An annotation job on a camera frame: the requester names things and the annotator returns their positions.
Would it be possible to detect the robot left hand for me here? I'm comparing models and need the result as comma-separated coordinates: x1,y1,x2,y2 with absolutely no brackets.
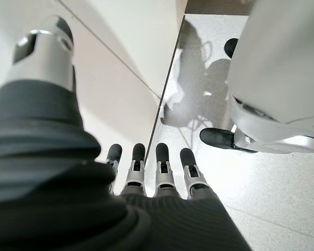
0,15,252,251

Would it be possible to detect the white cabinet door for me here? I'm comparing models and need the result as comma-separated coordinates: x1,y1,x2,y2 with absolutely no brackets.
60,0,188,100
0,0,163,196

